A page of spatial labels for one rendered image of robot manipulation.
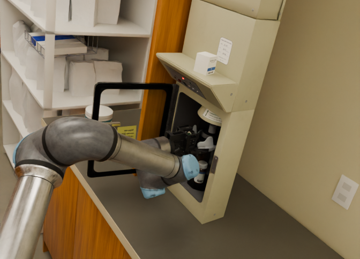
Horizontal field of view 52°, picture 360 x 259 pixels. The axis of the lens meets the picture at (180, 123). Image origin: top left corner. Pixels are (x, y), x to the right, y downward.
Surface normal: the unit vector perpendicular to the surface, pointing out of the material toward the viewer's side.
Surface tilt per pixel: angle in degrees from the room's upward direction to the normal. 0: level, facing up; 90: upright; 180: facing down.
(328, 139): 90
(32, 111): 87
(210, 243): 0
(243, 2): 90
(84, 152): 94
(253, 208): 0
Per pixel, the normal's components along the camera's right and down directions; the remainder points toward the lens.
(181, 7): 0.56, 0.44
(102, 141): 0.57, 0.04
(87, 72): 0.38, 0.44
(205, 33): -0.80, 0.11
